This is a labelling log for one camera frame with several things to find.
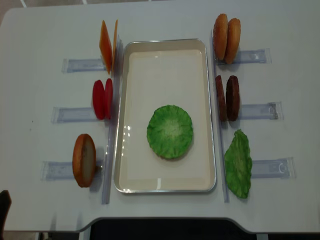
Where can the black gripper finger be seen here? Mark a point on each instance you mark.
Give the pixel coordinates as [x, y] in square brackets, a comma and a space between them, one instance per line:
[5, 203]

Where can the red tomato slice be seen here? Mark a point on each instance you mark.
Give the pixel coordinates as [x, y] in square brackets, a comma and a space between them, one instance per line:
[108, 98]
[98, 99]

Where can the bread bun slice front left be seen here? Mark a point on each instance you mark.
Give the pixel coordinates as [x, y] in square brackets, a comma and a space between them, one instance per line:
[84, 160]

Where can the clear holder behind tomato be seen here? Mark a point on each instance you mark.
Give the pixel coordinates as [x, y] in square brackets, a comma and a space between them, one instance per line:
[73, 115]

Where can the clear holder behind cheese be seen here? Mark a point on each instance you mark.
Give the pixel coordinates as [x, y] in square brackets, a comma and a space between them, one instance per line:
[82, 65]

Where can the green lettuce leaf on tray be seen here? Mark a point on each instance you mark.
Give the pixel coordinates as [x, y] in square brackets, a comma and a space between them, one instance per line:
[170, 132]

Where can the left orange cheese slice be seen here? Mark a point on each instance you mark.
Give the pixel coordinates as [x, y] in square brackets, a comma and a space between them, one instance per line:
[105, 47]

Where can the orange cheese slice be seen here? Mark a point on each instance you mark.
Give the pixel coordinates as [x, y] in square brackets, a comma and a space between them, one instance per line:
[114, 46]
[105, 47]

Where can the right orange cheese slice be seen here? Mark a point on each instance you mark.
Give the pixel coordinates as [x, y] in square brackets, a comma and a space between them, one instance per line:
[114, 46]

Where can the green lettuce leaf in rack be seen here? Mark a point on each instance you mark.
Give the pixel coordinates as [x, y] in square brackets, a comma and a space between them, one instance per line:
[238, 165]

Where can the left brown meat patty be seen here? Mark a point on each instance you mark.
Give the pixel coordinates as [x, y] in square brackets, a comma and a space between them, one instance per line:
[221, 99]

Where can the right dark meat patty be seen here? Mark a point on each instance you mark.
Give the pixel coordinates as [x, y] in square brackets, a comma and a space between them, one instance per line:
[232, 98]

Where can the clear holder behind lettuce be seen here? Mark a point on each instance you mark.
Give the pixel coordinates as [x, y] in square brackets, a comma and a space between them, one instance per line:
[282, 168]

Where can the clear holder behind patties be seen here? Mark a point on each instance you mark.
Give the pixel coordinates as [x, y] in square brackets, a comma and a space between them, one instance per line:
[266, 111]

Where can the clear holder behind left bun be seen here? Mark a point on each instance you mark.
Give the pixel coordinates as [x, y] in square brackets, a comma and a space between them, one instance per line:
[51, 171]

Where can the white rectangular metal tray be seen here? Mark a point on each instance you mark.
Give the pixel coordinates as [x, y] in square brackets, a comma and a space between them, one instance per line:
[154, 74]

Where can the left top bun slice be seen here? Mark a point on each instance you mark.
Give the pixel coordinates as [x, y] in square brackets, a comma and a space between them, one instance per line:
[220, 35]

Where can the right top bun slice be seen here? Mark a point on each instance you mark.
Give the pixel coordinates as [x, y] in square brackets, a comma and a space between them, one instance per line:
[233, 40]

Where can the clear holder behind top buns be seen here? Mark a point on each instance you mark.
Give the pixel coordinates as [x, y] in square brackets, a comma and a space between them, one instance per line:
[261, 56]

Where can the left clear acrylic rack rail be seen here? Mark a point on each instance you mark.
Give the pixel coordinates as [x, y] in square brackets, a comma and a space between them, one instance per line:
[113, 124]

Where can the clear acrylic rack rail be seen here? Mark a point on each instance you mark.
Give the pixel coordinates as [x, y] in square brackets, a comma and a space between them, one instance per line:
[113, 124]
[225, 190]

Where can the right clear acrylic rack rail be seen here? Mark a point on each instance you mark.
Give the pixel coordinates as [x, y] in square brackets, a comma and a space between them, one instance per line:
[225, 190]

